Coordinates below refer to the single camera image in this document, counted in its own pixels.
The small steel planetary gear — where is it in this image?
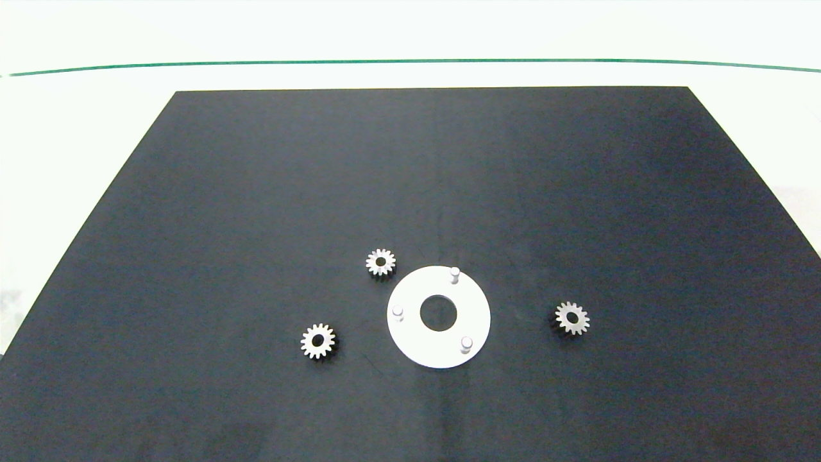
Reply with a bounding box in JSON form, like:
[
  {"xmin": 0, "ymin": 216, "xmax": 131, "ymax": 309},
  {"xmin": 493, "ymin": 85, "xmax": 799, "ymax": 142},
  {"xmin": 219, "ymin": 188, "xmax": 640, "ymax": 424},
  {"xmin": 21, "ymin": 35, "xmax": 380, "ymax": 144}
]
[
  {"xmin": 366, "ymin": 248, "xmax": 397, "ymax": 278},
  {"xmin": 300, "ymin": 323, "xmax": 338, "ymax": 361},
  {"xmin": 552, "ymin": 301, "xmax": 591, "ymax": 336}
]

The round white carrier plate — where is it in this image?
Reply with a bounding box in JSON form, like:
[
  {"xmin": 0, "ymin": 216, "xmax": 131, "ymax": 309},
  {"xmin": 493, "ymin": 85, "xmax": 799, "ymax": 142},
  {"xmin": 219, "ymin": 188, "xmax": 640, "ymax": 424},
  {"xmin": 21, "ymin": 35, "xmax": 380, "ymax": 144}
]
[{"xmin": 387, "ymin": 265, "xmax": 492, "ymax": 370}]

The dark rectangular mat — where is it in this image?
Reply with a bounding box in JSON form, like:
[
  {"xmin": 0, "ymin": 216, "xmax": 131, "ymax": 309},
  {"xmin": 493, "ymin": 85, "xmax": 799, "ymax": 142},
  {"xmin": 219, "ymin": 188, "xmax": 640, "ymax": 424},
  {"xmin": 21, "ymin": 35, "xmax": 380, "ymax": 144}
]
[{"xmin": 0, "ymin": 86, "xmax": 821, "ymax": 462}]

